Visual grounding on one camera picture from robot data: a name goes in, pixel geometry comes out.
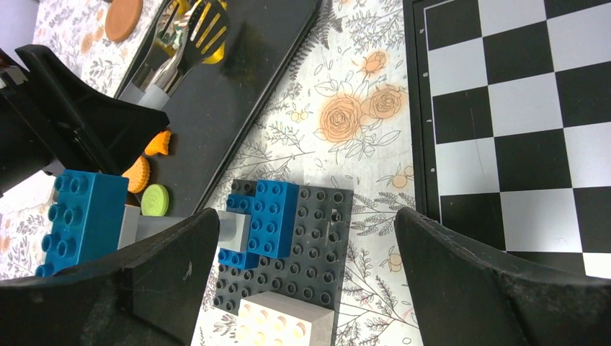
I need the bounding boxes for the black lego baseplate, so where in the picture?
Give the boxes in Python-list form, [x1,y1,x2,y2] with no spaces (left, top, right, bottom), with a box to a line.
[213,179,353,345]

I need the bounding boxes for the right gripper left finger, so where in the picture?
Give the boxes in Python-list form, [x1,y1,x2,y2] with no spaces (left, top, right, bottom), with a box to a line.
[1,208,220,345]

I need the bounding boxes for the black serving tray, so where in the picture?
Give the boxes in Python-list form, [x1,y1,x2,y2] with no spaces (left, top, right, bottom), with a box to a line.
[150,1,321,217]

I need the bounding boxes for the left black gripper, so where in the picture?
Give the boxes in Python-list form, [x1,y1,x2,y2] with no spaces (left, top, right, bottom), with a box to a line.
[1,44,169,193]

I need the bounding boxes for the black white checkerboard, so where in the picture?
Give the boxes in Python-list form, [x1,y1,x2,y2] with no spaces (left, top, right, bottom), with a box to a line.
[404,1,610,278]

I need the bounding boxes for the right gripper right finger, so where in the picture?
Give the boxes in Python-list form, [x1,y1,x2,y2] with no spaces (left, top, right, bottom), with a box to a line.
[395,207,610,345]

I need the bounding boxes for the orange round biscuit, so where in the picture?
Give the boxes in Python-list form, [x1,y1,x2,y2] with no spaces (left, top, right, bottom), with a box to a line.
[122,156,151,194]

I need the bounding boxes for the green round cookie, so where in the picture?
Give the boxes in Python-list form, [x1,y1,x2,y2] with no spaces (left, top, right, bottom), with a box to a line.
[141,184,169,216]

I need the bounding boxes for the blue lego block stack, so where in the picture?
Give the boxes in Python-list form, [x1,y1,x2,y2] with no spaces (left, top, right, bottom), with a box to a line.
[35,169,298,277]

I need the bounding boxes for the light brown round coaster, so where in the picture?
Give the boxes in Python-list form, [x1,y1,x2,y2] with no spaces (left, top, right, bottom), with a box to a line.
[105,0,143,43]

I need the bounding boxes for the yellow cake slice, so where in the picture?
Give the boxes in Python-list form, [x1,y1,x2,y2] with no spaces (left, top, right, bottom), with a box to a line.
[164,1,229,67]

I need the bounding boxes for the silver tongs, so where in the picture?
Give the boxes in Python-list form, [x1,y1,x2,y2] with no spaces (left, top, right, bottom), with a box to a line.
[117,1,230,110]

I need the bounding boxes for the grey lego piece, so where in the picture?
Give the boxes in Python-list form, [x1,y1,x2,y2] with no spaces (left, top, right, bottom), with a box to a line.
[117,205,251,252]

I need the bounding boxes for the orange fish biscuit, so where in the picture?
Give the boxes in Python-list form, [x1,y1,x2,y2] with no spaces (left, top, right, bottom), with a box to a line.
[144,130,171,156]

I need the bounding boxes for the beige lego brick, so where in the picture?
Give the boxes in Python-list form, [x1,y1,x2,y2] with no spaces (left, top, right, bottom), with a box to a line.
[236,291,335,346]

